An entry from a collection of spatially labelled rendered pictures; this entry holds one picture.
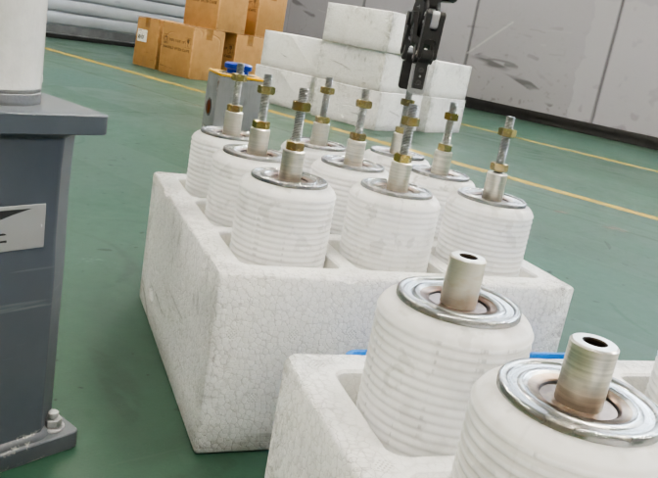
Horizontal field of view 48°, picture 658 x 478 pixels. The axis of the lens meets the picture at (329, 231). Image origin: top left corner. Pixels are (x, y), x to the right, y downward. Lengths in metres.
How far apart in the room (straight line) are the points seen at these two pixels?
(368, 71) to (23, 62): 3.00
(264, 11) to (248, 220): 4.25
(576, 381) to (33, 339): 0.45
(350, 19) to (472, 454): 3.33
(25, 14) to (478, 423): 0.44
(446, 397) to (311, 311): 0.29
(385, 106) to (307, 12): 4.31
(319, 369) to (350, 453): 0.10
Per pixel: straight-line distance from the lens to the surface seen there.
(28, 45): 0.62
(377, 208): 0.73
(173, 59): 4.65
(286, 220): 0.69
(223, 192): 0.81
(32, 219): 0.62
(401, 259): 0.74
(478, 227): 0.79
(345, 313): 0.70
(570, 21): 6.30
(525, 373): 0.37
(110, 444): 0.74
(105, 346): 0.92
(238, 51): 4.76
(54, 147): 0.62
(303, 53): 3.82
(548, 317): 0.83
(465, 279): 0.44
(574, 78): 6.23
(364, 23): 3.57
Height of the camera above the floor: 0.39
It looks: 15 degrees down
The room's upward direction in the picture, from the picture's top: 10 degrees clockwise
